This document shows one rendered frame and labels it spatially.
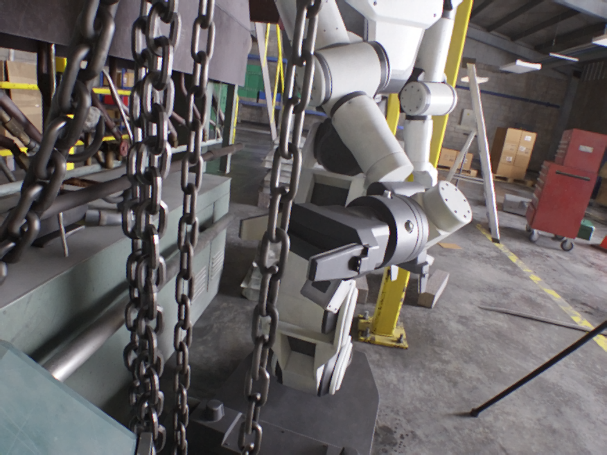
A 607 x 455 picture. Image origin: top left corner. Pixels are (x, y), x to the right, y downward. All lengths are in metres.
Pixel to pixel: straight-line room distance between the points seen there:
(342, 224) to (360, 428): 0.87
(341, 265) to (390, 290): 1.49
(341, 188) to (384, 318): 1.13
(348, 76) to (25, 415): 0.53
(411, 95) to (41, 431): 0.93
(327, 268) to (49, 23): 0.71
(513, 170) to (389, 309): 9.80
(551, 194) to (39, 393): 4.67
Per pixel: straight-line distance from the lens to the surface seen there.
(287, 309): 0.82
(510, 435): 1.69
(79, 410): 0.25
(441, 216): 0.52
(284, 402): 1.21
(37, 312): 0.87
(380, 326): 1.92
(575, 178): 4.75
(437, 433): 1.54
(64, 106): 0.21
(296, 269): 0.81
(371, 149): 0.57
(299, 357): 1.07
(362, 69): 0.61
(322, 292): 0.42
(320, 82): 0.58
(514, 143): 11.37
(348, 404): 1.25
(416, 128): 1.04
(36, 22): 0.86
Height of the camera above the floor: 0.97
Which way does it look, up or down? 19 degrees down
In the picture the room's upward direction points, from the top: 9 degrees clockwise
